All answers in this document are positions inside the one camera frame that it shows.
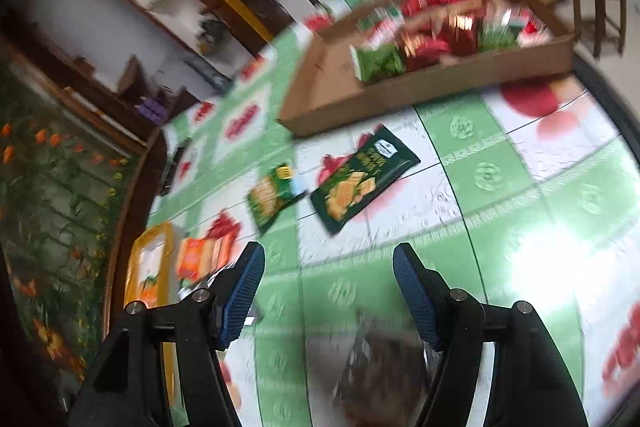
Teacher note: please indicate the small green yellow-corner packet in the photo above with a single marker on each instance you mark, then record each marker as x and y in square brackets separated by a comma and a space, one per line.
[272, 199]

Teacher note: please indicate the dark silver foil packet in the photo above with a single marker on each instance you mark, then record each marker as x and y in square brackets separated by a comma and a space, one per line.
[385, 372]

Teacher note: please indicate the long orange cracker pack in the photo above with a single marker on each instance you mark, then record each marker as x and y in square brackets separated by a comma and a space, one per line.
[200, 257]

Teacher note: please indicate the brown cardboard tray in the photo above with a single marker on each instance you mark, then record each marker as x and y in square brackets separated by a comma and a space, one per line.
[330, 102]

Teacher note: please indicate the pile of red green packets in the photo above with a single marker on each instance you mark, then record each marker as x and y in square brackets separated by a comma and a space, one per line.
[440, 32]

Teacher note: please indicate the large dark green cracker packet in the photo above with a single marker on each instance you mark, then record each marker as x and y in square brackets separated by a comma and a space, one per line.
[360, 182]

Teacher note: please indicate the black remote control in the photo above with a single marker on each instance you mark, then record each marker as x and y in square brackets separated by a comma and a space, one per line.
[172, 167]

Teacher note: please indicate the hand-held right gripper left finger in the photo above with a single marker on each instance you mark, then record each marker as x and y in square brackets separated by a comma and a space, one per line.
[240, 294]

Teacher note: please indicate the shallow yellow-edged box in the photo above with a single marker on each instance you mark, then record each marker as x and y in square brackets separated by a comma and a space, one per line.
[150, 252]

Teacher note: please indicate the green fruit print tablecloth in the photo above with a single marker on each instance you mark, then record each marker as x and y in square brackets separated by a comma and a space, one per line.
[500, 187]

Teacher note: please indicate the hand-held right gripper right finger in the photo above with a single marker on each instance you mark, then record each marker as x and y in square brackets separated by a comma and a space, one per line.
[415, 297]

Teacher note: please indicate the purple bottle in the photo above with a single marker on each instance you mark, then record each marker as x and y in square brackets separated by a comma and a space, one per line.
[144, 111]
[159, 107]

